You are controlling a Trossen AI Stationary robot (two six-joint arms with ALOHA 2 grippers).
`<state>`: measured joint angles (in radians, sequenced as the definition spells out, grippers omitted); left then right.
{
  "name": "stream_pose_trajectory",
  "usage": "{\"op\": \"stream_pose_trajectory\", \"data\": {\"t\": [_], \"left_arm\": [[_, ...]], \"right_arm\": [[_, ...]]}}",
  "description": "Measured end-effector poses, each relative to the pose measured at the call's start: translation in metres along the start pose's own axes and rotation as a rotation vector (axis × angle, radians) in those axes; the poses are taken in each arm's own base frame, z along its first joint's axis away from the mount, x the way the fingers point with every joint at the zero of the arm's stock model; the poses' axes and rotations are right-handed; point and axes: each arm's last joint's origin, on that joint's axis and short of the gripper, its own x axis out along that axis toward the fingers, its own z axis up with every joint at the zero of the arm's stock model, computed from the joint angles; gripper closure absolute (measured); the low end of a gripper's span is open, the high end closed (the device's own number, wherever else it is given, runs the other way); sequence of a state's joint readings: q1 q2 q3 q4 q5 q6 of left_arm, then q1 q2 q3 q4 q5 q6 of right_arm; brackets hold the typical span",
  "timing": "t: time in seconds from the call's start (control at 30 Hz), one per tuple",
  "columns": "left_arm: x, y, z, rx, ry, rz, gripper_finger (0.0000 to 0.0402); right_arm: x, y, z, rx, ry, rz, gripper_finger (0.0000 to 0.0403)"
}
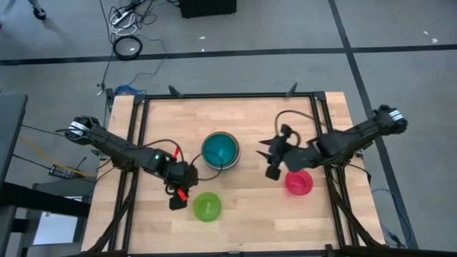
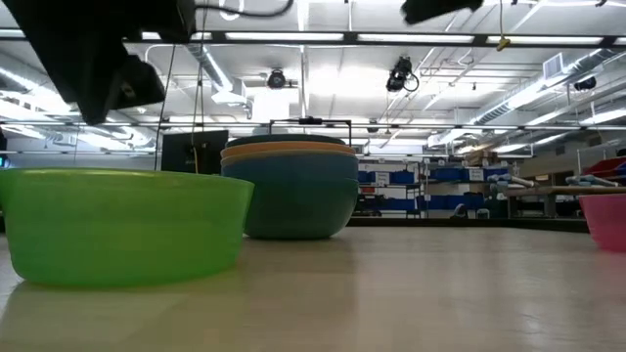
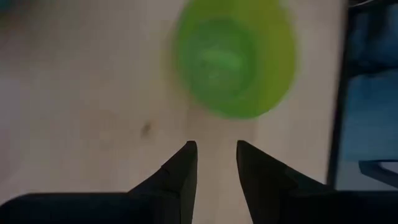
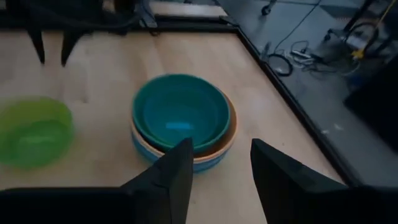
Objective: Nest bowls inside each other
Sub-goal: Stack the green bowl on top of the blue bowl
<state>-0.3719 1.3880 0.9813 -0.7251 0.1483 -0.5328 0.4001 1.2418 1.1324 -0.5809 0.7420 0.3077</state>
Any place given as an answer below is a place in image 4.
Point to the orange plastic bowl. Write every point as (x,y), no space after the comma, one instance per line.
(232,127)

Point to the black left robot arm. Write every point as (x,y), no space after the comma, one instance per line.
(124,6)

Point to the blue plastic bowl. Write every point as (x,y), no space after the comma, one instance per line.
(205,166)

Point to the white power strip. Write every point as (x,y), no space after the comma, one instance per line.
(301,54)

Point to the lime green plastic bowl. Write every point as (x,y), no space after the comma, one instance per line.
(34,137)

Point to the large black case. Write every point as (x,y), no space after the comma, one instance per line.
(379,105)

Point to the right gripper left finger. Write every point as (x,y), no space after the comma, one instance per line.
(168,193)

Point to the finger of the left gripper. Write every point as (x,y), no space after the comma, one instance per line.
(38,43)
(69,43)

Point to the yellow clamp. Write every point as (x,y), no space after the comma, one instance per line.
(358,54)

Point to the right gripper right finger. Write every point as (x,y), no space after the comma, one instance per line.
(295,196)

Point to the black table edge frame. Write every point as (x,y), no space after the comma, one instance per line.
(293,101)

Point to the black caster wheel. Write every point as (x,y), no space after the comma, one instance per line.
(266,11)

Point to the teal plastic bowl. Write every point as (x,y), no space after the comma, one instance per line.
(180,112)

